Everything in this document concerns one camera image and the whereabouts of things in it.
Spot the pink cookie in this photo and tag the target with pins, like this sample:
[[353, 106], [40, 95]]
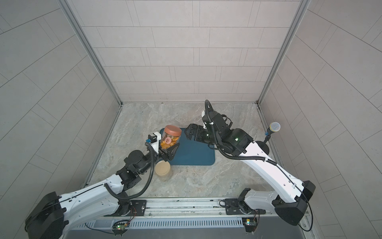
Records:
[[168, 140]]

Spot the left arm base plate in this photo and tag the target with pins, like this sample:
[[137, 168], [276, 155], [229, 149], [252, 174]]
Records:
[[130, 209]]

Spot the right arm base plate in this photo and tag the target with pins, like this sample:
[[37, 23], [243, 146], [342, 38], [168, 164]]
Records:
[[236, 207]]

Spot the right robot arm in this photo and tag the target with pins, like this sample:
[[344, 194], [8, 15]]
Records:
[[290, 196]]

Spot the left circuit board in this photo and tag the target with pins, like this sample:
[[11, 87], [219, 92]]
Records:
[[120, 227]]

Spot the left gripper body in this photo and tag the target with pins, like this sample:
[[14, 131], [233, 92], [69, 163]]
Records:
[[163, 156]]

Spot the clear cookie jar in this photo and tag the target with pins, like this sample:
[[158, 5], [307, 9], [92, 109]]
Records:
[[170, 136]]

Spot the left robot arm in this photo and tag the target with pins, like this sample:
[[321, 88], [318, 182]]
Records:
[[56, 214]]

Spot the beige lid jar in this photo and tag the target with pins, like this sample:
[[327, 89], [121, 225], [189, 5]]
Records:
[[163, 170]]

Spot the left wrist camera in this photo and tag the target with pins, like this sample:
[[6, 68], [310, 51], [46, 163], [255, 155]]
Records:
[[154, 140]]

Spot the right circuit board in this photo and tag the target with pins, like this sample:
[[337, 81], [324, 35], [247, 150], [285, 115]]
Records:
[[250, 224]]

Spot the blue tray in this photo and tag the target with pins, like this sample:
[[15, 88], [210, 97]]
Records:
[[193, 153]]

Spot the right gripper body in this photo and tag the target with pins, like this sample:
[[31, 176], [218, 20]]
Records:
[[203, 134]]

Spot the aluminium rail frame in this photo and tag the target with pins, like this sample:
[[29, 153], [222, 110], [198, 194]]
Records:
[[191, 218]]

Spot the circuit board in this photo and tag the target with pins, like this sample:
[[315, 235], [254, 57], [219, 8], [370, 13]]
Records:
[[120, 227], [250, 224]]

